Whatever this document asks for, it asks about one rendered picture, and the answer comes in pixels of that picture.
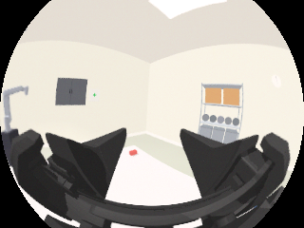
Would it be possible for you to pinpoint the small red block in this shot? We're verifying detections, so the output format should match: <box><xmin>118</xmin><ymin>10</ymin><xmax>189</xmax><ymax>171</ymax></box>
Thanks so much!
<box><xmin>129</xmin><ymin>149</ymin><xmax>137</xmax><ymax>156</ymax></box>

